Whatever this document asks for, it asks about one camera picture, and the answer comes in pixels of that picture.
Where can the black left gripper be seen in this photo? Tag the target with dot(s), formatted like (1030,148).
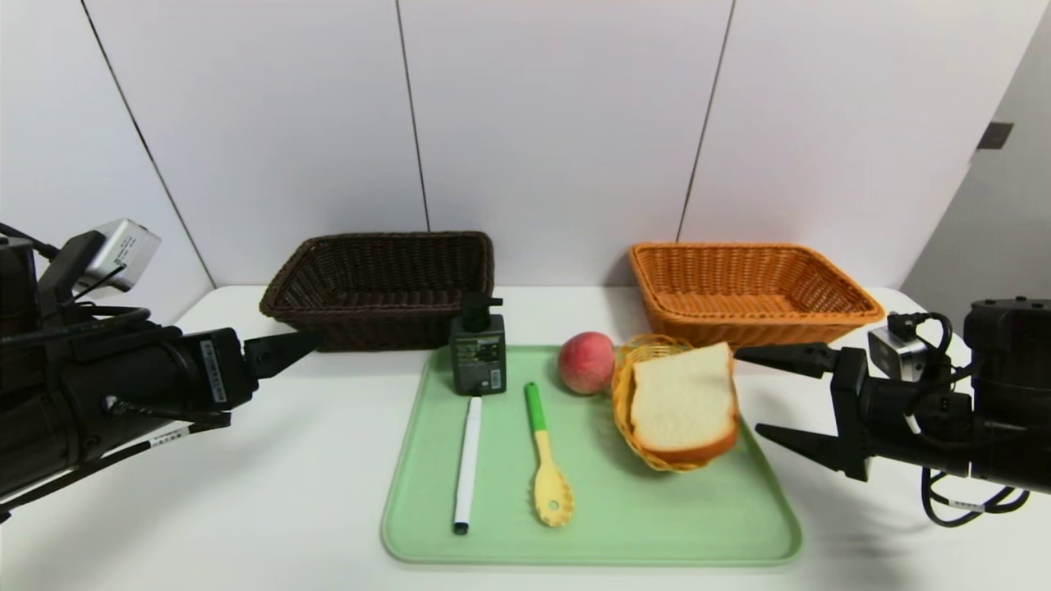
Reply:
(220,370)

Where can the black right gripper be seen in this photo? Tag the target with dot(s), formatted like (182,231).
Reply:
(849,413)

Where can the white bread slice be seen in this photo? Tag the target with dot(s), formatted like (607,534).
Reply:
(681,402)

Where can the dark soap dispenser bottle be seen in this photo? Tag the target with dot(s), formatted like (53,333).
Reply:
(476,361)

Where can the white marker pen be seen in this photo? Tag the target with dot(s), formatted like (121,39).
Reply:
(468,460)

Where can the red peach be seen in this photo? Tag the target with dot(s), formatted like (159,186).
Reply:
(585,361)

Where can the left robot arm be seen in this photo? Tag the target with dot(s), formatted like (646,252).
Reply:
(33,443)

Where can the orange wicker basket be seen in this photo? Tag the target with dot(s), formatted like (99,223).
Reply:
(739,332)

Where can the dark brown wicker basket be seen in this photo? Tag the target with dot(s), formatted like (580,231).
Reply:
(378,328)

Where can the light green plastic tray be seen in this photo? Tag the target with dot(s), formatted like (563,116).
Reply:
(657,509)

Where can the green yellow pasta spoon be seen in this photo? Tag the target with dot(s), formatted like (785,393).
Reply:
(552,492)

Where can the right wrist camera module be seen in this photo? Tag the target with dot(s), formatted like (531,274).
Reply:
(895,353)

